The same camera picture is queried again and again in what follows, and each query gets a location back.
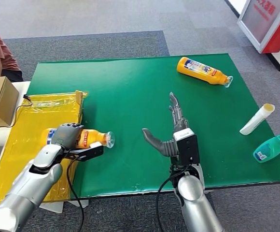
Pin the orange bottle with clear cap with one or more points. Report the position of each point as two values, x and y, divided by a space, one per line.
93 137

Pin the white tube with yellow cap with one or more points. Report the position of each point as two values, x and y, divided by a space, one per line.
256 120

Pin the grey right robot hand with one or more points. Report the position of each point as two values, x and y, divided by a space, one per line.
177 123

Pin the brown cardboard box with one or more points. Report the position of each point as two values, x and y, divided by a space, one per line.
0 101

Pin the yellow taped box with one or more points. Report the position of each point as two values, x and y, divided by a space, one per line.
21 128

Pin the red and silver display cabinet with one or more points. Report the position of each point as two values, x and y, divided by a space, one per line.
266 22

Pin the green table mat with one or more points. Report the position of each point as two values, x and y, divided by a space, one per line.
130 112

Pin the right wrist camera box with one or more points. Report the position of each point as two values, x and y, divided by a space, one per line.
188 147

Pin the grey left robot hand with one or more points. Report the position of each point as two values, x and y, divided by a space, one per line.
66 136

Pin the orange bottle with printed label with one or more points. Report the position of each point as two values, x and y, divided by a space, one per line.
201 71

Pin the teal plastic bottle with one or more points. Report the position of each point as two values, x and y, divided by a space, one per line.
270 149

